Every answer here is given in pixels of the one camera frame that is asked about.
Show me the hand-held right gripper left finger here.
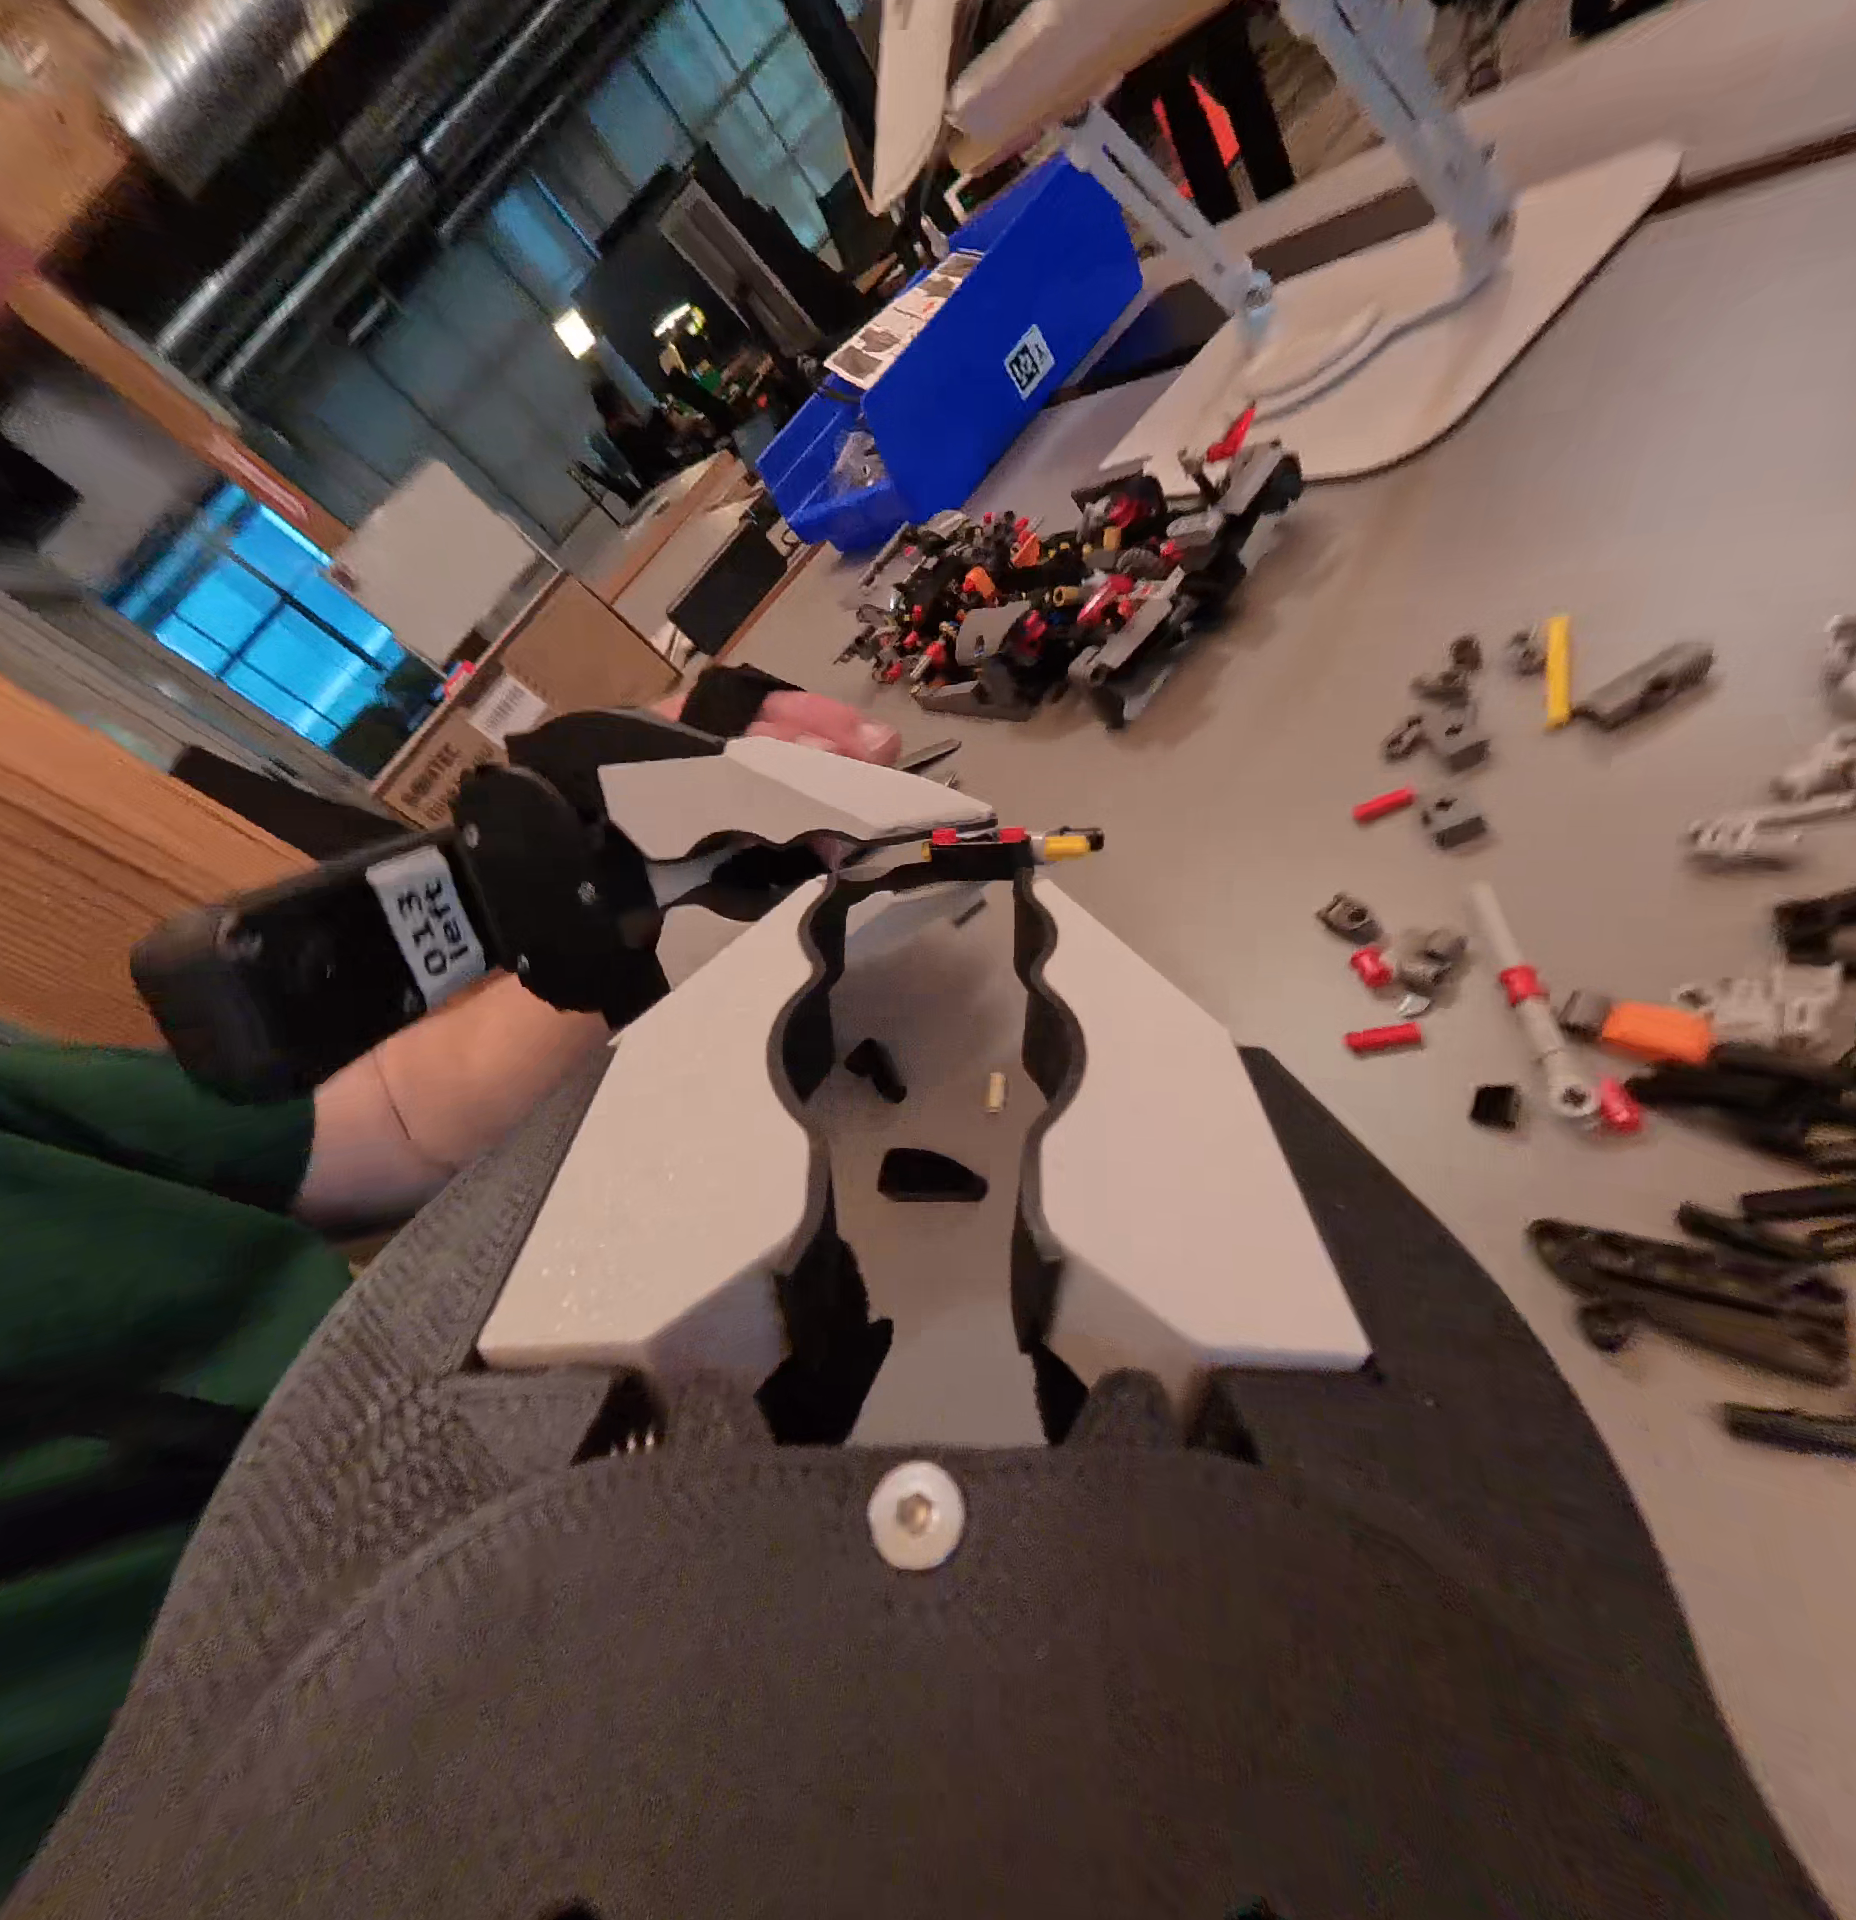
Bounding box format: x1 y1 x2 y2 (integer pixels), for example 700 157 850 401
474 876 856 1395

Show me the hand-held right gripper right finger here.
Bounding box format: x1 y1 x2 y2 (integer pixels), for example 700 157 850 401
1009 874 1376 1374

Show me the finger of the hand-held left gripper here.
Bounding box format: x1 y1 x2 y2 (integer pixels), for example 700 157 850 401
649 844 1008 969
595 735 1001 872

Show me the small yellow-axle lego assembly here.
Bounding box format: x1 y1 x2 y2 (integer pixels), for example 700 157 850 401
926 822 1104 886

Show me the partly built lego model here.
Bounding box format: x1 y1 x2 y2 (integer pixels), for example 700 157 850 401
837 403 1305 728

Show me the pile of lego pieces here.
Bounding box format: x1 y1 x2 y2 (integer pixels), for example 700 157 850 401
1319 607 1856 1465

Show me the person's left forearm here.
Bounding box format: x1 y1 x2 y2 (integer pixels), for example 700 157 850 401
297 968 619 1240

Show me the person's left hand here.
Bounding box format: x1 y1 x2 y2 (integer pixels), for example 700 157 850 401
740 687 903 770

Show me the brown cardboard box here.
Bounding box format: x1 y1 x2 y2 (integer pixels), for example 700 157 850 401
373 577 682 827

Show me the labelled blue plastic bin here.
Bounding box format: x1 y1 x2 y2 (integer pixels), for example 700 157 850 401
755 157 1146 547

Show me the white booklet stand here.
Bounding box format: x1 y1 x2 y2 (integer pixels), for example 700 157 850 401
943 0 1689 482

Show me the silver ventilation duct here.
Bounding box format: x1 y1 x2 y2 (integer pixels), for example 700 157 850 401
104 0 367 196

